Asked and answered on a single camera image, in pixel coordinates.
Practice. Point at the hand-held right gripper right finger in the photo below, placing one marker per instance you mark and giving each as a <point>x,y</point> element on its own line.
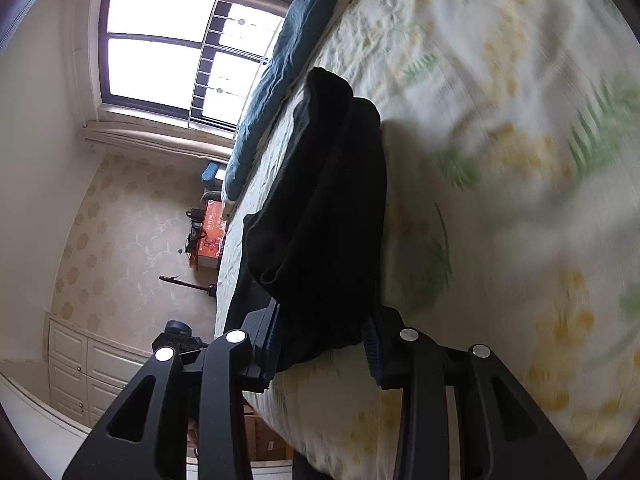
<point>374,355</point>

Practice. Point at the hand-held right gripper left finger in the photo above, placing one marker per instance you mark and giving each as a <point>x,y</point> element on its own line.
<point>267,355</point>

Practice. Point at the black pants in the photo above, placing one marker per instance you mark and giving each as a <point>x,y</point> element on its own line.
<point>325,210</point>

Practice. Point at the black stick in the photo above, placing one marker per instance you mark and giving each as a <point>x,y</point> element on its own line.
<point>187,284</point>

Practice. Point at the cardboard box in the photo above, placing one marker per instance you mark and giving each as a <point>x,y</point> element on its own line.
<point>265,435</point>

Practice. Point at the white cabinet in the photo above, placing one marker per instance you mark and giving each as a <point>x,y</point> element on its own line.
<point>90,370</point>

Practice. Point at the black bag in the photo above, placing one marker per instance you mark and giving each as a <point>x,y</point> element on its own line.
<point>194,232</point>

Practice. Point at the orange box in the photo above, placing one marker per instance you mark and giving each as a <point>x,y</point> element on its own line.
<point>210,235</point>

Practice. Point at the teal cushion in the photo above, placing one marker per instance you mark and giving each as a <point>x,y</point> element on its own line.
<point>212,172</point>

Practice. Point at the beige curtain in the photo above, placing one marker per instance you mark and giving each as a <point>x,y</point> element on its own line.
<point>150,137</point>

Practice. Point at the window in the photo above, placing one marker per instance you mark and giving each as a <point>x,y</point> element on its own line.
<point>150,60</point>

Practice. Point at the dark teal blanket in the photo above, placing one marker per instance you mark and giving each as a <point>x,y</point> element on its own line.
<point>280,75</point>

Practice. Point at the floral bed sheet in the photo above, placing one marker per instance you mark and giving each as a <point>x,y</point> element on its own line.
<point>500,85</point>

